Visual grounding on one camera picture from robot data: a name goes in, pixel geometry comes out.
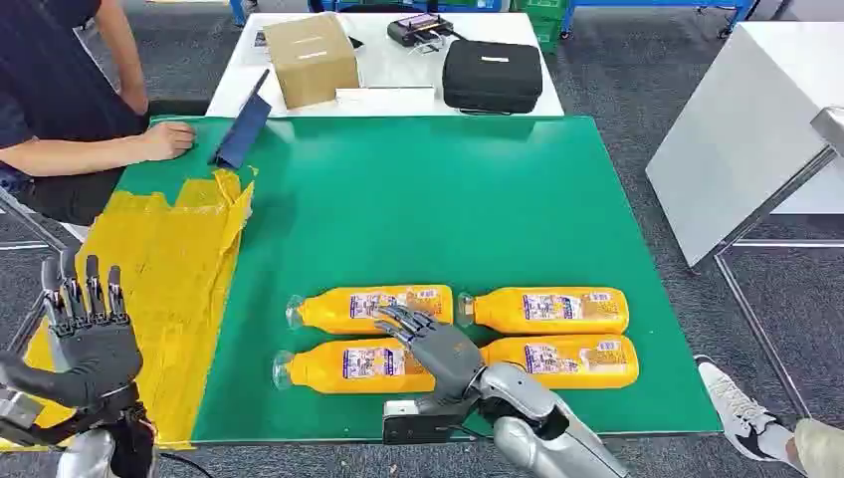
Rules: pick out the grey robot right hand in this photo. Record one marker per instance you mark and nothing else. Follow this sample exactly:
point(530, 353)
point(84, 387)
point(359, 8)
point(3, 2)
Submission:
point(445, 359)

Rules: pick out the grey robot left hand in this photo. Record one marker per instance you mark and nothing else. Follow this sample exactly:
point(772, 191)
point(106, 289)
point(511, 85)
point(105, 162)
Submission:
point(92, 356)

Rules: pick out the orange drink bottle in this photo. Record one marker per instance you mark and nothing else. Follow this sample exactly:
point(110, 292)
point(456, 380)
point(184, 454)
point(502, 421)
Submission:
point(501, 313)
point(316, 369)
point(330, 310)
point(567, 363)

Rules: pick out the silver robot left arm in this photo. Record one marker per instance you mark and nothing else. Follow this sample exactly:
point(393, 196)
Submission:
point(89, 458)

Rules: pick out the yellow plastic sheet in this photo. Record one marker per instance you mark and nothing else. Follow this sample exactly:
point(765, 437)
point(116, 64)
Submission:
point(178, 277)

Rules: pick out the metal chair leg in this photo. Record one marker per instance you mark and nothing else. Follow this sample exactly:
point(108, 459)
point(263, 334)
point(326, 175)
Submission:
point(33, 221)

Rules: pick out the green table mat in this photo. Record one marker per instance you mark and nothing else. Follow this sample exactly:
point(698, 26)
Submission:
point(428, 211)

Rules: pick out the person's right hand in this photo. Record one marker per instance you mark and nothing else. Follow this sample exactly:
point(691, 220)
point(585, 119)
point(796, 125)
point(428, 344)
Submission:
point(168, 140)

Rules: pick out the flat white box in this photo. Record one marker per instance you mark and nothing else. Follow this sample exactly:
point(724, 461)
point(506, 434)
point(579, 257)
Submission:
point(386, 95)

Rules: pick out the dark blue tablet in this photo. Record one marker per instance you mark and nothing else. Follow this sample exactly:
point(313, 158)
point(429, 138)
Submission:
point(242, 128)

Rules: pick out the person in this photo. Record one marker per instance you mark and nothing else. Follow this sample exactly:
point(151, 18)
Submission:
point(53, 79)

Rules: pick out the black zippered carry case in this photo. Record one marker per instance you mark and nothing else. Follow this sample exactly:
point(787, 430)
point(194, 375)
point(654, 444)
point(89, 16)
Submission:
point(491, 76)

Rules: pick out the white sneaker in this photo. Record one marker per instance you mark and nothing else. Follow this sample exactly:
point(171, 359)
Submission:
point(735, 402)

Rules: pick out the white table with items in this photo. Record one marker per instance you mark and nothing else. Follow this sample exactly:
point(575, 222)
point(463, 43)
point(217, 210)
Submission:
point(402, 66)

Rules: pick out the brown cardboard box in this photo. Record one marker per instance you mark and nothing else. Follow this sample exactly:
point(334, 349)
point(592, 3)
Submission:
point(310, 59)

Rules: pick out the black remote controller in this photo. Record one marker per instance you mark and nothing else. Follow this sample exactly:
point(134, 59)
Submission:
point(419, 28)

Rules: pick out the green plastic crate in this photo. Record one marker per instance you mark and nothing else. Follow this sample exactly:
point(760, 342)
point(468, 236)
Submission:
point(544, 20)

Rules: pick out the bare white table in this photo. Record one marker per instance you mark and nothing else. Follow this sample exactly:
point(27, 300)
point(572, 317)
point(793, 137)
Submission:
point(745, 132)

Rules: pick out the person's leg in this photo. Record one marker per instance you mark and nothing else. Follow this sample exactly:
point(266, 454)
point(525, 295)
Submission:
point(821, 448)

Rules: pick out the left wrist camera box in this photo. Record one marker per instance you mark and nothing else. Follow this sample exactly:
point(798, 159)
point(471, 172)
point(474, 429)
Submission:
point(16, 409)

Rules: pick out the grey metal table frame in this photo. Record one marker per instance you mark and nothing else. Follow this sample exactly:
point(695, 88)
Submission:
point(758, 330)

